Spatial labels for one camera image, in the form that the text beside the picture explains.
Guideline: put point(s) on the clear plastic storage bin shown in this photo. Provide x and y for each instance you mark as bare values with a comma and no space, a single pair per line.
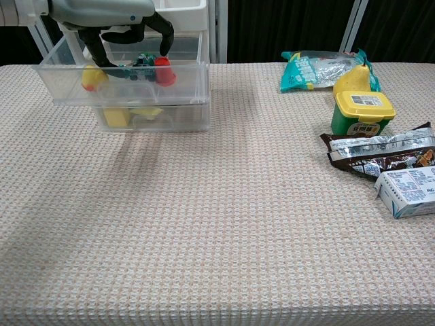
68,85

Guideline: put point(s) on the red plastic cup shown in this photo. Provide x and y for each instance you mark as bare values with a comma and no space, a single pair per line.
164,73

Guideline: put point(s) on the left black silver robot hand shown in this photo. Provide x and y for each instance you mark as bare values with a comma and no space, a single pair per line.
102,13

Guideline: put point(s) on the yellow toy figure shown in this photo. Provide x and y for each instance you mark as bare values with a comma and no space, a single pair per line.
93,78

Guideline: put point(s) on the clear drawer with yellow block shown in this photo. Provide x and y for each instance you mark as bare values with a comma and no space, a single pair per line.
187,119

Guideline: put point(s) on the beige woven tablecloth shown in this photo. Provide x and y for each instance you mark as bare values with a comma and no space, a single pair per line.
204,220

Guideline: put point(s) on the black curtain panel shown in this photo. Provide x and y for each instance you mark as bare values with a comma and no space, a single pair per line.
13,44
54,30
401,27
285,23

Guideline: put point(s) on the brown snack packet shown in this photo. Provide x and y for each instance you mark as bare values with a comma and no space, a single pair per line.
374,158

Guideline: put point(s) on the clear plastic drawer unit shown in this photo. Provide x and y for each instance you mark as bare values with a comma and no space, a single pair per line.
183,10

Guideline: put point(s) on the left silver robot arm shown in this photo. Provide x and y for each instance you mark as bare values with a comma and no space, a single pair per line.
20,10

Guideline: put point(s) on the flat yellow toy piece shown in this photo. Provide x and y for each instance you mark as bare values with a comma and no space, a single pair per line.
147,112

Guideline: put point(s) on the yellow pear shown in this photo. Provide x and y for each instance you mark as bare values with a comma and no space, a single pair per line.
353,79

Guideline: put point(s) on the white blue carton box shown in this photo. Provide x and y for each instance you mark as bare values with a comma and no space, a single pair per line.
411,193

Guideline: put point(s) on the yellow block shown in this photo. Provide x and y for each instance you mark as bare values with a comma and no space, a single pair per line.
116,118

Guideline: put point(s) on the green toy car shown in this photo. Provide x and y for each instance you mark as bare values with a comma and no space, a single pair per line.
141,69

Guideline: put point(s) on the green jar yellow lid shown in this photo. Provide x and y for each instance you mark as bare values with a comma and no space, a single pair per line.
357,120

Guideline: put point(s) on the teal snack bag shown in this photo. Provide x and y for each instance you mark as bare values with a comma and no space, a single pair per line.
299,73

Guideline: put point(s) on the aluminium frame post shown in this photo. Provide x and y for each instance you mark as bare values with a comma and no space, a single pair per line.
37,37
353,23
219,30

